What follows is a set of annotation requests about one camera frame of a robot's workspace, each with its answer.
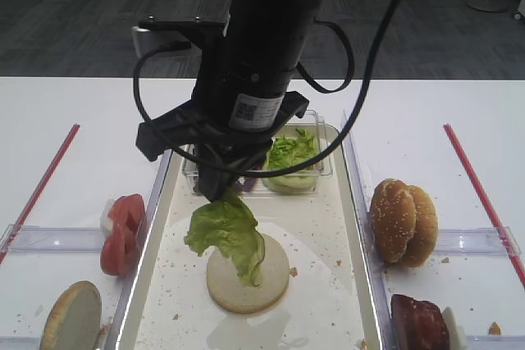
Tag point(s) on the right clear cross divider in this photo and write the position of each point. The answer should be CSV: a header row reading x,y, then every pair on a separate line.
x,y
490,242

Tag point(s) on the left clear cross divider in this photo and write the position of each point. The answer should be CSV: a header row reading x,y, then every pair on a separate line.
x,y
32,239

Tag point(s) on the rear sesame bun top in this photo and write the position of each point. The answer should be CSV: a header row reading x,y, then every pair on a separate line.
x,y
423,242

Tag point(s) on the white holder block left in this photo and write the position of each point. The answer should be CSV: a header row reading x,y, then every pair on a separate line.
x,y
106,222

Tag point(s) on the red tape strip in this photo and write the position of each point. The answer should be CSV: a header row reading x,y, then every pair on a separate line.
x,y
41,190
480,190

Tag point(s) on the bun half lower left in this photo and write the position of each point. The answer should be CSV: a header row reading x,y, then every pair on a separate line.
x,y
75,319

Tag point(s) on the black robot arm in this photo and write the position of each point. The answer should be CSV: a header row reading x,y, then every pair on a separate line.
x,y
263,22

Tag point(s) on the bottom bun on tray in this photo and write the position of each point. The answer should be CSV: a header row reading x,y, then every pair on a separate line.
x,y
227,291

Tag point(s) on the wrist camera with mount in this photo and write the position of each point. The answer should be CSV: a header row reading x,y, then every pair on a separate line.
x,y
153,33

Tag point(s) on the upper tomato slice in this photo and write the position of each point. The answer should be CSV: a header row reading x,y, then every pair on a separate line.
x,y
128,212

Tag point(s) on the white metal tray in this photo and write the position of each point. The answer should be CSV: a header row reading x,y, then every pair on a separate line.
x,y
326,305

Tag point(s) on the green lettuce leaf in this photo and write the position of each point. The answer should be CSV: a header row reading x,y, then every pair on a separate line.
x,y
229,225

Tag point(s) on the clear plastic salad container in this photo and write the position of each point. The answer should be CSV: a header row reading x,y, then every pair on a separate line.
x,y
314,124

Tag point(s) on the green lettuce pile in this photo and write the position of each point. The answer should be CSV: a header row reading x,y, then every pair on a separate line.
x,y
287,152

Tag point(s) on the long clear divider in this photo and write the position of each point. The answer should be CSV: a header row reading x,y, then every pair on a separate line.
x,y
374,267
126,322

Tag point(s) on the left long clear divider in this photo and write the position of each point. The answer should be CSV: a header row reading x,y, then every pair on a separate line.
x,y
126,322

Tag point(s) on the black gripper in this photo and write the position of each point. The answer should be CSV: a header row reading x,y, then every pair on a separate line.
x,y
240,99

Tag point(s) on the clear cross divider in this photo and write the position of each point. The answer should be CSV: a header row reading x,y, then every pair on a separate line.
x,y
490,242
32,239

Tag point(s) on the right long clear divider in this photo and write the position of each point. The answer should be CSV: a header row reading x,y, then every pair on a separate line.
x,y
374,267

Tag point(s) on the lower tomato slice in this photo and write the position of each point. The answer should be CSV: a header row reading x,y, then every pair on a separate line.
x,y
119,251

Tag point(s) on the tomato slice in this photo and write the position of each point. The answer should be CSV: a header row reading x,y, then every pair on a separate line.
x,y
119,251
128,212

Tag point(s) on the right red tape strip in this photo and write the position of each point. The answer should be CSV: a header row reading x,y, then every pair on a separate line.
x,y
480,190

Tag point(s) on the front sesame bun top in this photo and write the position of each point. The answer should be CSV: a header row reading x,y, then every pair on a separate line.
x,y
393,219

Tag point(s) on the brown meat patty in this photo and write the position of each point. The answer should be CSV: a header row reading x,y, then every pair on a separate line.
x,y
418,324

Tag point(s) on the purple cabbage pile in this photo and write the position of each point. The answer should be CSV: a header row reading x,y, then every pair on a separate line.
x,y
245,184

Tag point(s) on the white holder block right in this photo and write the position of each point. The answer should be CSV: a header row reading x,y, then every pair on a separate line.
x,y
457,336

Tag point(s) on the left red tape strip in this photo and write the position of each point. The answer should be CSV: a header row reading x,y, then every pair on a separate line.
x,y
41,190

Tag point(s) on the white holder block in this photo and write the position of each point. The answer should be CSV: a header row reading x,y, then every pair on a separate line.
x,y
106,222
457,336

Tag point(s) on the sesame bun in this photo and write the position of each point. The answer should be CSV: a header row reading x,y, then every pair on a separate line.
x,y
423,242
393,219

